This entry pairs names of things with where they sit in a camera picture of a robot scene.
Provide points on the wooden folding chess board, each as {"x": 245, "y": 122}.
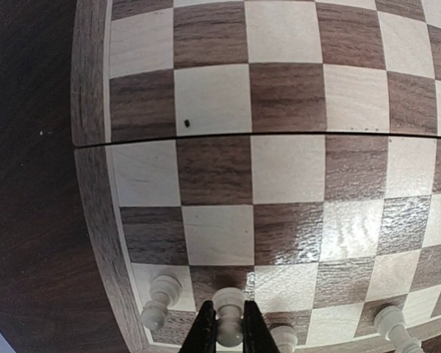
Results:
{"x": 290, "y": 149}

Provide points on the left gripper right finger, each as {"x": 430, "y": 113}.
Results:
{"x": 256, "y": 335}

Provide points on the white pawn chess piece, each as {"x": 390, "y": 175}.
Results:
{"x": 165, "y": 291}

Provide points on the white rook chess piece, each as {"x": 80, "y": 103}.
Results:
{"x": 228, "y": 304}

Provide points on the white knight chess piece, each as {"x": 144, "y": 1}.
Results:
{"x": 285, "y": 338}

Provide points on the white queen chess piece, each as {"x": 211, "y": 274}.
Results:
{"x": 390, "y": 324}

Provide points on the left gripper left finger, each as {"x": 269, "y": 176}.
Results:
{"x": 203, "y": 333}

